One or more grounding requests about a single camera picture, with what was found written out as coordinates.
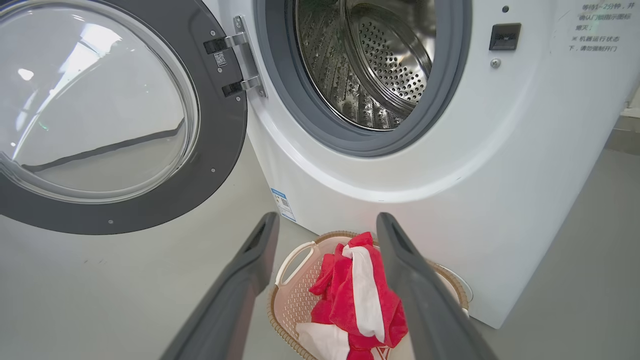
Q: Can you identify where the red and white garment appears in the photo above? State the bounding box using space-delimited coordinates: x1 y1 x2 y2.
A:
296 231 408 360

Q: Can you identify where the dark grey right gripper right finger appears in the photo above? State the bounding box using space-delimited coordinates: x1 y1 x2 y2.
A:
376 212 498 360

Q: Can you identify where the silver metal door hinge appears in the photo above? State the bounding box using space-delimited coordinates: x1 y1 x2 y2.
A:
203 15 268 98

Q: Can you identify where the cream basket with brown rim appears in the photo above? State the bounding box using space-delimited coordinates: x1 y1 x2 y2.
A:
267 230 471 360

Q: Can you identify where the blue energy label sticker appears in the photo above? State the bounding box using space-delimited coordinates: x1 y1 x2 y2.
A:
270 188 297 222

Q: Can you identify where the white front-load washing machine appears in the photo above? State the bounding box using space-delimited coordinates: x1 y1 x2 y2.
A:
202 0 640 330

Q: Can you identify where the steel washing machine drum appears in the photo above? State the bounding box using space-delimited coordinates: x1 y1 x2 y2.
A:
295 0 437 132

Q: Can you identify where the black-rimmed glass washer door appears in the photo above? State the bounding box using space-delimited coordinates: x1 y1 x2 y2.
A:
0 0 248 236

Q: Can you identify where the grey rubber door gasket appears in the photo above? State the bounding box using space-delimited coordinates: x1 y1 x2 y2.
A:
253 0 472 158

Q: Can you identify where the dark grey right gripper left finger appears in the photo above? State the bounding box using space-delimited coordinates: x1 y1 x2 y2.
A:
160 212 281 360

